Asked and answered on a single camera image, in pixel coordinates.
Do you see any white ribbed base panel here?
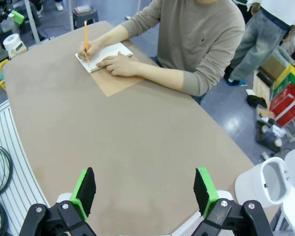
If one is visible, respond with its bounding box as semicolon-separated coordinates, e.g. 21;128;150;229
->
0;99;51;236

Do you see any grey stool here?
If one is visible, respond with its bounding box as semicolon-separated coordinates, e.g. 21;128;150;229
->
72;6;99;30

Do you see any person's right hand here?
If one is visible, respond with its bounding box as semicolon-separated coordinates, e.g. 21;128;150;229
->
77;39;103;62

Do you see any cardboard box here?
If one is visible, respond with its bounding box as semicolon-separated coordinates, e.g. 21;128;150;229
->
252;55;289;113

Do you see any person's left forearm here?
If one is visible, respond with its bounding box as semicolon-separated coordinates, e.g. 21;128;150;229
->
135;64;208;97

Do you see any white trash bin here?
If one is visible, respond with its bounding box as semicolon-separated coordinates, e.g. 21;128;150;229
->
235;148;295;209

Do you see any green shopping bag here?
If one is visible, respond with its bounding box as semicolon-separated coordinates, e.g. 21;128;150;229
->
271;73;295;99

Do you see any spiral notebook brown cover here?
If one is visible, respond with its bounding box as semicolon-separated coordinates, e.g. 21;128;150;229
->
75;42;145;98

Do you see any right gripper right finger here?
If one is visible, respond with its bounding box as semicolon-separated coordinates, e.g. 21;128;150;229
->
193;167;271;236

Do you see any yellow shopping bag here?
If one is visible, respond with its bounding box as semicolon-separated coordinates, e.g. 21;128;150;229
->
272;64;295;91

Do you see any toilet paper roll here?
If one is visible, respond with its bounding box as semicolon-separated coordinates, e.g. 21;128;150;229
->
2;33;21;52

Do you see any red and green box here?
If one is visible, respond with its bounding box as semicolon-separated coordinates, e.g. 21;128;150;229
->
269;83;295;127

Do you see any yellow plastic crate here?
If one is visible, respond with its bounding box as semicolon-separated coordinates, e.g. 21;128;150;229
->
0;59;10;92

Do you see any standing person in jeans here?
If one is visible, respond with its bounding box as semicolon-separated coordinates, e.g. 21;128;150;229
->
227;0;295;86

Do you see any person's right forearm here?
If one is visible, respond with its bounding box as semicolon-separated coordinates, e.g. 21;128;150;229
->
94;23;132;50

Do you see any yellow pencil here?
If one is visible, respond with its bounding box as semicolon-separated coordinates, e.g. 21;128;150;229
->
84;20;90;63

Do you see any person in beige sweater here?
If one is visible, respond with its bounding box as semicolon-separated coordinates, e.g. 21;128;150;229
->
120;0;246;105

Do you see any person's left hand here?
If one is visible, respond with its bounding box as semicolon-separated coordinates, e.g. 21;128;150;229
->
96;51;141;77

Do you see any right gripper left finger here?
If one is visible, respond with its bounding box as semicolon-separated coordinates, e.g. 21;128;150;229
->
19;167;98;236

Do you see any black cable coil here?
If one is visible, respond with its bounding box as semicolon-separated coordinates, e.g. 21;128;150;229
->
0;122;13;236

